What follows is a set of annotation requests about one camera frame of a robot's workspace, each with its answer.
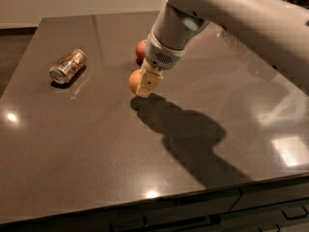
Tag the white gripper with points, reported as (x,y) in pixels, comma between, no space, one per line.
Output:
(159,56)

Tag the dark drawer handle left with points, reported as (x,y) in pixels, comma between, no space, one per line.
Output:
(131,224)

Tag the dark drawer handle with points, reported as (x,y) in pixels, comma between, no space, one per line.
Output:
(131,224)
(295,213)

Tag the red apple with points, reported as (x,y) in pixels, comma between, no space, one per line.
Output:
(140,50)

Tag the orange soda can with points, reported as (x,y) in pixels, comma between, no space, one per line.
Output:
(66,68)

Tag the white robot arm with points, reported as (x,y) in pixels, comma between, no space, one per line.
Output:
(275,30)

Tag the orange fruit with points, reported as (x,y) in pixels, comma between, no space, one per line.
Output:
(134,80)

